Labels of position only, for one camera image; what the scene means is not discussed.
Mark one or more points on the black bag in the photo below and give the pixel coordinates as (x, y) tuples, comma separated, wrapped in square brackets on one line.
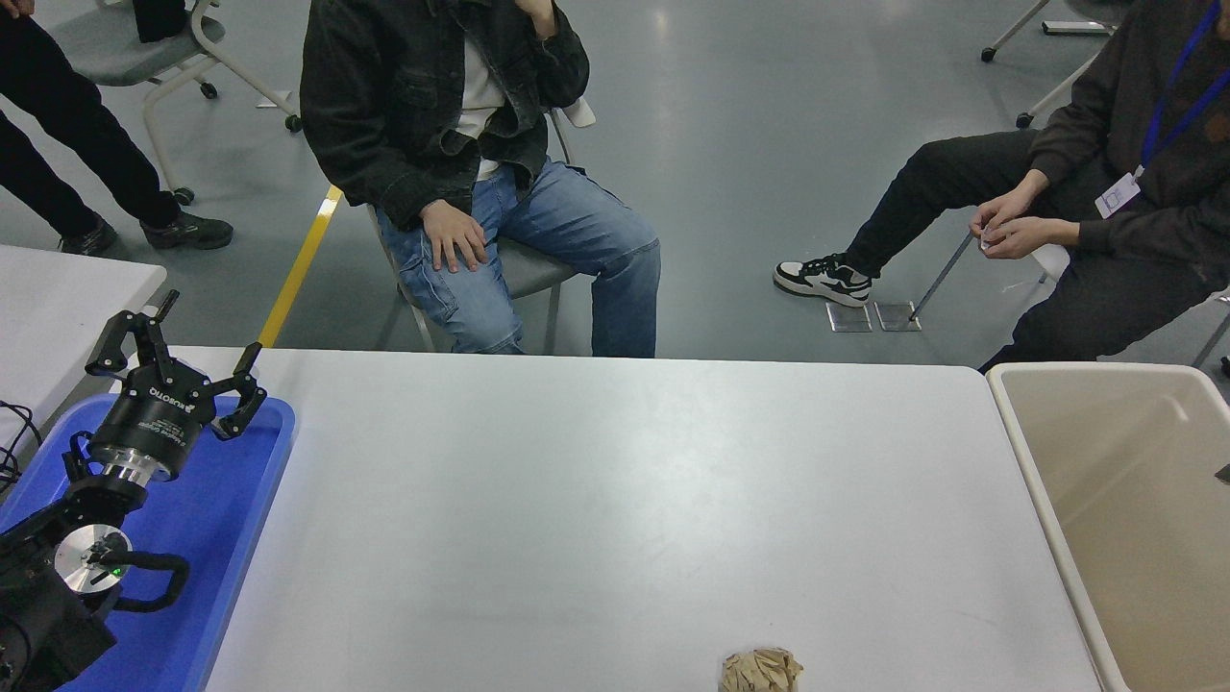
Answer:
[(160, 19)]

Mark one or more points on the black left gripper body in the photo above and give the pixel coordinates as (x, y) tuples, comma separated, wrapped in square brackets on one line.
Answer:
[(154, 423)]

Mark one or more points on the person's left hand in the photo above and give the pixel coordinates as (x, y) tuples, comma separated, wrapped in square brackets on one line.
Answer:
[(1019, 238), (540, 14)]

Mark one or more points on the tan paper ball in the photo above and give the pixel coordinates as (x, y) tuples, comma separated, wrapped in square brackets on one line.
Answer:
[(759, 673)]

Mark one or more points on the grey office chair with casters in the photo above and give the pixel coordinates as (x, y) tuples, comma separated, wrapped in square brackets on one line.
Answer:
[(106, 48)]

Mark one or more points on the grey chair with metal legs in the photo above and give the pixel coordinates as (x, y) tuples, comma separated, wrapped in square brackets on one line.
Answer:
[(533, 274)]

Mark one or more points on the person's hand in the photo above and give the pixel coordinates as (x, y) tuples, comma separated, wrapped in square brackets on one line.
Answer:
[(14, 6)]

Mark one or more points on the square metal floor plate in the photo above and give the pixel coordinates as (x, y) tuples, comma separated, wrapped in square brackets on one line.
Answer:
[(848, 317), (896, 317)]

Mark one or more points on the white chair with dark legs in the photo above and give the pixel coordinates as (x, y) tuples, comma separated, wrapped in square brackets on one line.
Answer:
[(1049, 261)]

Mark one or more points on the white chair base with casters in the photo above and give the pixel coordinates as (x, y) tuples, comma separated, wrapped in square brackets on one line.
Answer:
[(1076, 28)]

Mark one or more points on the white side table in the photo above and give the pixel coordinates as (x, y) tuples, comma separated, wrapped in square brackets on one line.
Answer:
[(48, 308)]

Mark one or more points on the blue plastic tray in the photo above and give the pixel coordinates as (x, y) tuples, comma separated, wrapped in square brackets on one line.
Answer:
[(221, 509)]

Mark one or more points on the person's right hand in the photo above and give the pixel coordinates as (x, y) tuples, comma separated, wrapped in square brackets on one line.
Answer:
[(454, 233), (1001, 211)]

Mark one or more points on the large pale plastic bin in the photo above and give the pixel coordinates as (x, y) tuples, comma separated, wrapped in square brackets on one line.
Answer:
[(1105, 481)]

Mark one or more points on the person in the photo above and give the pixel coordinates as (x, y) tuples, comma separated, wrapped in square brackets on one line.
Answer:
[(1086, 106), (58, 106), (384, 96)]

